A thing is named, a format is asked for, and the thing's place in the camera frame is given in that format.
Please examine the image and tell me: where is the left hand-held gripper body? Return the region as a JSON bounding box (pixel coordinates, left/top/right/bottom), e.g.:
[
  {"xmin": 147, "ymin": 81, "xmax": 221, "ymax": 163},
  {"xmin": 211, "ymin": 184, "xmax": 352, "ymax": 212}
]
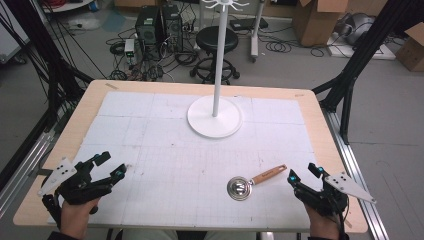
[{"xmin": 37, "ymin": 157, "xmax": 114, "ymax": 230}]

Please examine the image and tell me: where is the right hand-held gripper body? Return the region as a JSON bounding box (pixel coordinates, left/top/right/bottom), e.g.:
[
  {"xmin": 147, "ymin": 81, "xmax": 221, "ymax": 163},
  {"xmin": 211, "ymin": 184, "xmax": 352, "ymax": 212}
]
[{"xmin": 294, "ymin": 171, "xmax": 377, "ymax": 218}]

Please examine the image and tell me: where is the metal ladle with wooden handle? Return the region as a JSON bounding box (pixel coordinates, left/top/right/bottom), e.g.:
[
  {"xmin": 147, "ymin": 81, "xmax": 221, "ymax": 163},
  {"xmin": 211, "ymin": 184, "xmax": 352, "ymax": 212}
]
[{"xmin": 226, "ymin": 163, "xmax": 288, "ymax": 202}]

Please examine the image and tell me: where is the white hook rack stand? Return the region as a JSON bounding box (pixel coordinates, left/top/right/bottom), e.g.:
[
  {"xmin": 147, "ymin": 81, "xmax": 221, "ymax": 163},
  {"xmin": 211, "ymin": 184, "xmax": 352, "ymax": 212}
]
[{"xmin": 186, "ymin": 0, "xmax": 251, "ymax": 140}]

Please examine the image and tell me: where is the person's right hand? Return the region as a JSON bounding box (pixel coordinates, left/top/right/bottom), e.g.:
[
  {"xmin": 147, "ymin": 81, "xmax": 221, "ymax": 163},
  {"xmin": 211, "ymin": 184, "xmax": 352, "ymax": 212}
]
[{"xmin": 304, "ymin": 203, "xmax": 342, "ymax": 240}]

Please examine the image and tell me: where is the person's left hand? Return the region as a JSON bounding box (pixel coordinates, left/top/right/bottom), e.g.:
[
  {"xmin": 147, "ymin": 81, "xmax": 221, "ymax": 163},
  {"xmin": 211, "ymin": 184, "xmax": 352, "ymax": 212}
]
[{"xmin": 59, "ymin": 197, "xmax": 101, "ymax": 240}]

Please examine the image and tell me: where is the white gridded table mat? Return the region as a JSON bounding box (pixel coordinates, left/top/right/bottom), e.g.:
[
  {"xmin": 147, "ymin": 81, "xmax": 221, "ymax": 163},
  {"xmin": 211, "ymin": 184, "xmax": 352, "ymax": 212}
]
[{"xmin": 47, "ymin": 91, "xmax": 322, "ymax": 232}]

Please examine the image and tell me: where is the small silver electronic box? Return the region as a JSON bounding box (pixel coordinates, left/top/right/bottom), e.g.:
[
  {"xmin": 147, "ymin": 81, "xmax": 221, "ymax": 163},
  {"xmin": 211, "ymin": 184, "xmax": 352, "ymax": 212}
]
[{"xmin": 123, "ymin": 38, "xmax": 136, "ymax": 58}]

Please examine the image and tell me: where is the white flat board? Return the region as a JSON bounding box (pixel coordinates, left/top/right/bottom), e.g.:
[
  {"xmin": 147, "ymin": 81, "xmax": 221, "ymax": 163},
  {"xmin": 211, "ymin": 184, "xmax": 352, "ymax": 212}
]
[{"xmin": 326, "ymin": 32, "xmax": 397, "ymax": 61}]

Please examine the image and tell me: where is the black computer tower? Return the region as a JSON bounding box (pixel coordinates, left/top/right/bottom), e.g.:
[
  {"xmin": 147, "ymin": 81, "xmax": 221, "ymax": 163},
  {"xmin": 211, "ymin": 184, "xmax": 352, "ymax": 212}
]
[
  {"xmin": 161, "ymin": 4, "xmax": 185, "ymax": 53},
  {"xmin": 134, "ymin": 6, "xmax": 162, "ymax": 47}
]

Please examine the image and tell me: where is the large open cardboard box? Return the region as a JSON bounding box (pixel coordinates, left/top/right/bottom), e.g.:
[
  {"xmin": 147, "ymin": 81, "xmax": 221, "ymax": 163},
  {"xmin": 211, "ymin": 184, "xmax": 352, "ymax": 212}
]
[{"xmin": 292, "ymin": 0, "xmax": 355, "ymax": 48}]

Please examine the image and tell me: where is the grey round appliance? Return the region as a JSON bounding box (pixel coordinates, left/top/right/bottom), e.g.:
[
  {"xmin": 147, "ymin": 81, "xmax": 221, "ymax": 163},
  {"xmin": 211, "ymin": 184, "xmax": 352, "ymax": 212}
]
[{"xmin": 335, "ymin": 12, "xmax": 377, "ymax": 46}]

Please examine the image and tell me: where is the white metal stand leg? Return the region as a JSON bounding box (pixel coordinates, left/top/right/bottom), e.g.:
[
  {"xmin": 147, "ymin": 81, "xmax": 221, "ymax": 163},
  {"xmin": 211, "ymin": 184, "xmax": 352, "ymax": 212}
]
[{"xmin": 250, "ymin": 0, "xmax": 267, "ymax": 64}]

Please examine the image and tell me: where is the small cardboard box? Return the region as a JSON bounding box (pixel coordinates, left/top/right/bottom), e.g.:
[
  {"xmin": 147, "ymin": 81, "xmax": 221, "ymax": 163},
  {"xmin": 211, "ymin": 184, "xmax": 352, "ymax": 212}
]
[{"xmin": 395, "ymin": 22, "xmax": 424, "ymax": 73}]

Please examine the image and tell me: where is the white round table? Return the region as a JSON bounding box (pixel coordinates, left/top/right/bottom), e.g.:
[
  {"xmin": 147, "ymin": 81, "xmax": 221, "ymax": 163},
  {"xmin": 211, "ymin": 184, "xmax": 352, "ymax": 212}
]
[{"xmin": 42, "ymin": 0, "xmax": 95, "ymax": 14}]

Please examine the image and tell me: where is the black round stool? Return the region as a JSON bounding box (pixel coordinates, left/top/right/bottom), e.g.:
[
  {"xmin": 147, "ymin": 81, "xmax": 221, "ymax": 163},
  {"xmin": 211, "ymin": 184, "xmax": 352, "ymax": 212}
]
[{"xmin": 189, "ymin": 25, "xmax": 241, "ymax": 86}]

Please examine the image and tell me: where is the flat black device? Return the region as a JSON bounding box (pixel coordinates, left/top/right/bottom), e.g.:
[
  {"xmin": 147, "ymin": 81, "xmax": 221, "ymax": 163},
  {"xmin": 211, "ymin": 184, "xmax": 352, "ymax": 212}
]
[{"xmin": 229, "ymin": 17, "xmax": 270, "ymax": 32}]

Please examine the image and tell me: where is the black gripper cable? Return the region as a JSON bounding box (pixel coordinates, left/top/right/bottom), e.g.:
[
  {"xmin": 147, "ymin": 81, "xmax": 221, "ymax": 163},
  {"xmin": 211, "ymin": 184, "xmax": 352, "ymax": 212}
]
[{"xmin": 332, "ymin": 196, "xmax": 352, "ymax": 240}]

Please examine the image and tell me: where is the aluminium rail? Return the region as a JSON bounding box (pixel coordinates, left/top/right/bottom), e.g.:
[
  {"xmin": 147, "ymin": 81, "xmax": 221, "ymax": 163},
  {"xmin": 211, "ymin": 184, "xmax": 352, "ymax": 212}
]
[
  {"xmin": 0, "ymin": 131, "xmax": 56, "ymax": 219},
  {"xmin": 322, "ymin": 108, "xmax": 390, "ymax": 240}
]

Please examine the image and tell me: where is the tangle of black floor cables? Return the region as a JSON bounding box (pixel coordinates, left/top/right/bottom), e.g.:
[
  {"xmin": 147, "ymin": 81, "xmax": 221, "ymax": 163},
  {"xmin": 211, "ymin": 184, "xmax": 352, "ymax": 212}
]
[{"xmin": 105, "ymin": 28, "xmax": 198, "ymax": 82}]

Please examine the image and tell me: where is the black metal frame stand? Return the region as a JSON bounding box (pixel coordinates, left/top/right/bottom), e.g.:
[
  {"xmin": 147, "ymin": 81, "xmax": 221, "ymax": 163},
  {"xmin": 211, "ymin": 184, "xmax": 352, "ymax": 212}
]
[
  {"xmin": 312, "ymin": 0, "xmax": 424, "ymax": 146},
  {"xmin": 0, "ymin": 0, "xmax": 95, "ymax": 191}
]

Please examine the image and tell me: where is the coiled black cable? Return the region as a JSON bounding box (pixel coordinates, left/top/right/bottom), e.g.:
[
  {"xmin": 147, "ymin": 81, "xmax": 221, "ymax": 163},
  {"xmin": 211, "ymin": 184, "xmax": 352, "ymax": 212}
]
[{"xmin": 265, "ymin": 39, "xmax": 292, "ymax": 54}]

